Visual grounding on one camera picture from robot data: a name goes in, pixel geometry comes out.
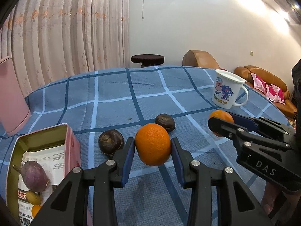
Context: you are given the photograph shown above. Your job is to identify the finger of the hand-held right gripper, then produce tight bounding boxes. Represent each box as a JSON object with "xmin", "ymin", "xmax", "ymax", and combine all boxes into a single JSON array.
[
  {"xmin": 208, "ymin": 116, "xmax": 292, "ymax": 151},
  {"xmin": 227, "ymin": 111, "xmax": 295, "ymax": 135}
]

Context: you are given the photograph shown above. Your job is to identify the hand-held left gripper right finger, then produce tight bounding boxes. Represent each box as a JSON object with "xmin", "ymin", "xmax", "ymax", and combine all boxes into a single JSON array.
[{"xmin": 170, "ymin": 137, "xmax": 274, "ymax": 226}]

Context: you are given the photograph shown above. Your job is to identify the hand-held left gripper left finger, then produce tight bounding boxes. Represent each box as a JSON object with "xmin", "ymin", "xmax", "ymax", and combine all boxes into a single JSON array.
[{"xmin": 29, "ymin": 137, "xmax": 135, "ymax": 226}]

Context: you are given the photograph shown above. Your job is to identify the orange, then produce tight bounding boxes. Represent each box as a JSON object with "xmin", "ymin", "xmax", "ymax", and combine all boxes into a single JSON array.
[
  {"xmin": 209, "ymin": 110, "xmax": 235, "ymax": 137},
  {"xmin": 31, "ymin": 205, "xmax": 43, "ymax": 218},
  {"xmin": 135, "ymin": 123, "xmax": 171, "ymax": 167}
]

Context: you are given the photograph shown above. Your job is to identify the pink metal tin box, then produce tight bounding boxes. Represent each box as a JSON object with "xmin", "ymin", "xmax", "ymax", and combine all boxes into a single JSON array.
[{"xmin": 5, "ymin": 123, "xmax": 91, "ymax": 226}]

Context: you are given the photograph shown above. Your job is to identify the purple sweet potato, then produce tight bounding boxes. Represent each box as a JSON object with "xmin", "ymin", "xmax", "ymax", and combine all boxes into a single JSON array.
[{"xmin": 13, "ymin": 160, "xmax": 50, "ymax": 193}]

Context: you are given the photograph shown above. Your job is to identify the small yellow-green fruit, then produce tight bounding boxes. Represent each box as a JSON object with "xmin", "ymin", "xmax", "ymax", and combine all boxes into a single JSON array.
[{"xmin": 25, "ymin": 191, "xmax": 43, "ymax": 206}]

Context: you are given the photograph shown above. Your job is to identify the person's right hand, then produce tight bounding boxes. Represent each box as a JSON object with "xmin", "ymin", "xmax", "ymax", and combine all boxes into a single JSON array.
[{"xmin": 261, "ymin": 181, "xmax": 283, "ymax": 215}]

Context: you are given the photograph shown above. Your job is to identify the dark brown round fruit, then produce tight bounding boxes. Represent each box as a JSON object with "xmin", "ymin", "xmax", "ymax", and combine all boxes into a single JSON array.
[
  {"xmin": 98, "ymin": 129, "xmax": 125, "ymax": 158},
  {"xmin": 155, "ymin": 114, "xmax": 176, "ymax": 132}
]

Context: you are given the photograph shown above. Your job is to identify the white printed mug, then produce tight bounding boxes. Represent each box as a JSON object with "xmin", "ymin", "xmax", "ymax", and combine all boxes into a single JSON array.
[{"xmin": 211, "ymin": 69, "xmax": 249, "ymax": 109}]

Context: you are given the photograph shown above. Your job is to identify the pink floral cushion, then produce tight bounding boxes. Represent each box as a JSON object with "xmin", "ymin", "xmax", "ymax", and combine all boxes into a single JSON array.
[
  {"xmin": 265, "ymin": 84, "xmax": 286, "ymax": 105},
  {"xmin": 250, "ymin": 73, "xmax": 268, "ymax": 92}
]

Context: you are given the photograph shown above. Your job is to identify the brown leather sofa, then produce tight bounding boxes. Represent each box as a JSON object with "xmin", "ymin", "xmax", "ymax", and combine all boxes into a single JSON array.
[{"xmin": 234, "ymin": 65, "xmax": 298, "ymax": 119}]

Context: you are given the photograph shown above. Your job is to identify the blue plaid tablecloth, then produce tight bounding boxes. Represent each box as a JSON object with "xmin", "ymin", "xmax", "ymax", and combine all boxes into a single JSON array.
[{"xmin": 0, "ymin": 65, "xmax": 294, "ymax": 226}]

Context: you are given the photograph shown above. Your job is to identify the brown leather chair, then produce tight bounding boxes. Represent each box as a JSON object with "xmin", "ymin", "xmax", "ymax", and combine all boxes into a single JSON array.
[{"xmin": 182, "ymin": 50, "xmax": 221, "ymax": 70}]

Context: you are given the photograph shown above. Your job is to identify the white printed paper sheet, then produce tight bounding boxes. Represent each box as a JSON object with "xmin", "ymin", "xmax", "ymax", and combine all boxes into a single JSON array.
[{"xmin": 17, "ymin": 144, "xmax": 67, "ymax": 226}]

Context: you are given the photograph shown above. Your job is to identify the dark round stool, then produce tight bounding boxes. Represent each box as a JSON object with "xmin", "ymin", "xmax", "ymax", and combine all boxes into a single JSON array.
[{"xmin": 131, "ymin": 54, "xmax": 165, "ymax": 68}]

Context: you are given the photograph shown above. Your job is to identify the pink plastic bin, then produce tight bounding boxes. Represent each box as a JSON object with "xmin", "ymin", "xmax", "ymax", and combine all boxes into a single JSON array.
[{"xmin": 0, "ymin": 56, "xmax": 31, "ymax": 137}]

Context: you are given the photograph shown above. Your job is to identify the pink floral curtain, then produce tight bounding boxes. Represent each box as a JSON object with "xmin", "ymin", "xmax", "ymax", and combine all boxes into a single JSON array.
[{"xmin": 0, "ymin": 0, "xmax": 130, "ymax": 99}]

